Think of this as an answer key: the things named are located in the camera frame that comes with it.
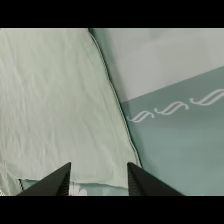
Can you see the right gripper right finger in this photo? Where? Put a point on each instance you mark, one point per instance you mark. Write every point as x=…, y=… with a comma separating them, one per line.
x=143, y=184

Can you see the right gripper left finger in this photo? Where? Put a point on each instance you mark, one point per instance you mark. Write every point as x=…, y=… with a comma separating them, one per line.
x=55, y=182

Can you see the pale green garment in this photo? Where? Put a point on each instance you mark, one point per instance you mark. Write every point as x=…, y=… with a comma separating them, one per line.
x=56, y=103

